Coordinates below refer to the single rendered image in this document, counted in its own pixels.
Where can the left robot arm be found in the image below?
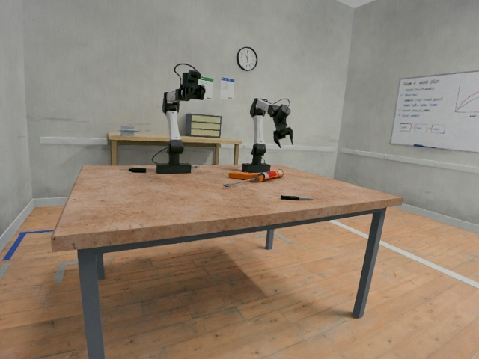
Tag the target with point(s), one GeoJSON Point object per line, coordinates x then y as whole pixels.
{"type": "Point", "coordinates": [259, 147]}

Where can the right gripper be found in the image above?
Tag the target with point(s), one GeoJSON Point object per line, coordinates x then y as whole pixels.
{"type": "Point", "coordinates": [194, 88]}

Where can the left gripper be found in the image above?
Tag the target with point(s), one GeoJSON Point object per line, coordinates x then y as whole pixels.
{"type": "Point", "coordinates": [282, 134]}

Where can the red and grey cylinder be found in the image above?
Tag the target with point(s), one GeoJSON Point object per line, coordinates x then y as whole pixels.
{"type": "Point", "coordinates": [271, 174]}

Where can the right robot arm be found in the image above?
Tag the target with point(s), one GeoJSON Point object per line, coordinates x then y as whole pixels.
{"type": "Point", "coordinates": [171, 110]}

